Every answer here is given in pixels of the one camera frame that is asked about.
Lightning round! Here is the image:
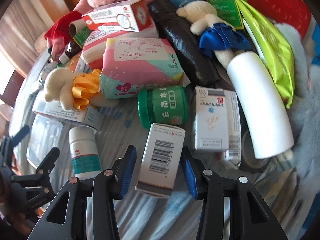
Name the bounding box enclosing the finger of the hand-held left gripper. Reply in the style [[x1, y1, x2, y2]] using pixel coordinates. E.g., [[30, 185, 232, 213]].
[[35, 147, 60, 174], [10, 125, 31, 144]]

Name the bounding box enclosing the pink teal tissue pack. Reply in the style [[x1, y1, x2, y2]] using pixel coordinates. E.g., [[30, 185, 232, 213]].
[[99, 37, 190, 100]]

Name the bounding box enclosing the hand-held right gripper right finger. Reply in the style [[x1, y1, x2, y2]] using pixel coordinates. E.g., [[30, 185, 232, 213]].
[[180, 146, 288, 240]]

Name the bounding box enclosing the cream plush blue skirt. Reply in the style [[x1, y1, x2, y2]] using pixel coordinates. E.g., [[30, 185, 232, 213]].
[[176, 1, 252, 65]]

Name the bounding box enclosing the white pill bottle green label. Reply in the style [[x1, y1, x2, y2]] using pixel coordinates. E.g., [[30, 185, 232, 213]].
[[69, 126, 102, 180]]

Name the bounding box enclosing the green label box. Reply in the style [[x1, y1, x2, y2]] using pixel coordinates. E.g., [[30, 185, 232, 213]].
[[205, 0, 244, 30]]

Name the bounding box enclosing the cardboard tube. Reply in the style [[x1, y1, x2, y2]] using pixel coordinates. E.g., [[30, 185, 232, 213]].
[[69, 19, 85, 37]]

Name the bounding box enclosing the grey-blue plush toy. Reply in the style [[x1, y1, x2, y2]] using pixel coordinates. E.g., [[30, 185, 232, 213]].
[[275, 22, 320, 205]]

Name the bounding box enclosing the clear tape roll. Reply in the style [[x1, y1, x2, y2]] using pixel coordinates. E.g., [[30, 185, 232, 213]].
[[240, 129, 272, 173]]

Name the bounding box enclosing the brown glass bottle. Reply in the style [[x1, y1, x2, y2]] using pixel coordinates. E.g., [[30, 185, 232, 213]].
[[59, 40, 83, 64]]

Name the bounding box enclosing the dark glossy wrapped bundle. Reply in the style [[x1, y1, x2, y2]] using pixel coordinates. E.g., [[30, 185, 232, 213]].
[[148, 0, 222, 87]]

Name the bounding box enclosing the lime green packet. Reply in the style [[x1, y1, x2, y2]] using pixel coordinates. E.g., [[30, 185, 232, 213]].
[[235, 0, 295, 109]]

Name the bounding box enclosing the pink white striped pack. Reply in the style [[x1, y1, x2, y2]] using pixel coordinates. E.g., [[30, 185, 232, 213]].
[[81, 28, 160, 70]]

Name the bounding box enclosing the white barcode medicine box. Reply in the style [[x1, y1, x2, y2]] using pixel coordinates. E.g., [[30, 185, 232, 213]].
[[135, 123, 186, 199]]

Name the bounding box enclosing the white paper roll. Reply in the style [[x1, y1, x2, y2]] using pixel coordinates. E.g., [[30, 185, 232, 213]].
[[226, 52, 295, 159]]

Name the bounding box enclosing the white flat carton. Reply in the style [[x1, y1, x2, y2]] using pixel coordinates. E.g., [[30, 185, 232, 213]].
[[32, 91, 104, 131]]

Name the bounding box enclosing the red small suitcase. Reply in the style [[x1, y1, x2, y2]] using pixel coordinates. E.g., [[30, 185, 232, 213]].
[[240, 0, 312, 40]]

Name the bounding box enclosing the green round jar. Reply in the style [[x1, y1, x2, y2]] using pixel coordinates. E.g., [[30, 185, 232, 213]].
[[137, 85, 188, 130]]

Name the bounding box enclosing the red white medicine box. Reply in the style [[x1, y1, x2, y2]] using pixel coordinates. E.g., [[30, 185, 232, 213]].
[[82, 0, 155, 33]]

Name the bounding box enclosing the beige curtain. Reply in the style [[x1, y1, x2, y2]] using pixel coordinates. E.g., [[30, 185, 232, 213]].
[[0, 0, 64, 80]]

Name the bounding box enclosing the cream plush yellow skirt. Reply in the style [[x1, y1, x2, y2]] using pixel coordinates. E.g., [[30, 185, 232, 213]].
[[44, 67, 102, 111]]

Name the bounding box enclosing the white grey medicine box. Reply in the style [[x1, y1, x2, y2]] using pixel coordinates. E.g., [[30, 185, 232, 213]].
[[194, 86, 242, 155]]

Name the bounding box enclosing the small green box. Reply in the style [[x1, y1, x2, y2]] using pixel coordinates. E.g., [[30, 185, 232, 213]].
[[72, 27, 92, 49]]

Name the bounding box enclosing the clear plastic box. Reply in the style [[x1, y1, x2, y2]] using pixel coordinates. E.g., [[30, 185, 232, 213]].
[[26, 115, 63, 160]]

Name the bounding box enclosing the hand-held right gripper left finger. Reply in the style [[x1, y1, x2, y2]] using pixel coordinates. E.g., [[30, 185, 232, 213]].
[[27, 145, 137, 240]]

